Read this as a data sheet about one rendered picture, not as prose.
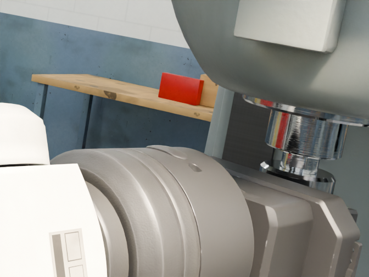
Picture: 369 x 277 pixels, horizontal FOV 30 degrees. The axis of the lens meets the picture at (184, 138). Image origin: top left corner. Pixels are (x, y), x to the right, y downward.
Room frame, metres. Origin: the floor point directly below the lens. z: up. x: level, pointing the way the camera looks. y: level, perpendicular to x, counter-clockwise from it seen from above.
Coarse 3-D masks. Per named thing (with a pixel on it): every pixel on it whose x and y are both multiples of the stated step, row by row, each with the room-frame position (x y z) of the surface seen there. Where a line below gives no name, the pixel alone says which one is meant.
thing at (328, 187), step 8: (272, 160) 0.43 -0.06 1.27; (280, 160) 0.43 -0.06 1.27; (264, 168) 0.41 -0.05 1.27; (272, 168) 0.40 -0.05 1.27; (280, 168) 0.41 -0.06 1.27; (280, 176) 0.40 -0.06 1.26; (288, 176) 0.40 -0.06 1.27; (296, 176) 0.40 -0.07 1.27; (304, 176) 0.40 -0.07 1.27; (312, 176) 0.40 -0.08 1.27; (320, 176) 0.40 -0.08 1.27; (328, 176) 0.41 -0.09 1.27; (304, 184) 0.39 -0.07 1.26; (312, 184) 0.40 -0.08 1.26; (320, 184) 0.40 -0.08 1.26; (328, 184) 0.40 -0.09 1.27; (328, 192) 0.40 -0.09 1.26
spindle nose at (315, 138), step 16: (272, 112) 0.41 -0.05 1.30; (272, 128) 0.41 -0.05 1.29; (288, 128) 0.40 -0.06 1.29; (304, 128) 0.40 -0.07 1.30; (320, 128) 0.39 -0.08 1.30; (336, 128) 0.40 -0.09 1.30; (272, 144) 0.41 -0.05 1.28; (288, 144) 0.40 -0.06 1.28; (304, 144) 0.39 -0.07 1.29; (320, 144) 0.40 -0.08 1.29; (336, 144) 0.40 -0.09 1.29
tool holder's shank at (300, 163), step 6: (282, 156) 0.42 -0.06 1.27; (288, 156) 0.41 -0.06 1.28; (294, 156) 0.41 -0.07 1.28; (300, 156) 0.40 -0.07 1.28; (282, 162) 0.41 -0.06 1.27; (288, 162) 0.41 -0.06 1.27; (294, 162) 0.41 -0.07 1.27; (300, 162) 0.41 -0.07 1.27; (306, 162) 0.41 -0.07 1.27; (312, 162) 0.41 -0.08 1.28; (318, 162) 0.41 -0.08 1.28; (288, 168) 0.41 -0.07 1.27; (294, 168) 0.41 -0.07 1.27; (300, 168) 0.41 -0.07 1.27; (306, 168) 0.41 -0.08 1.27; (312, 168) 0.41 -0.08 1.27
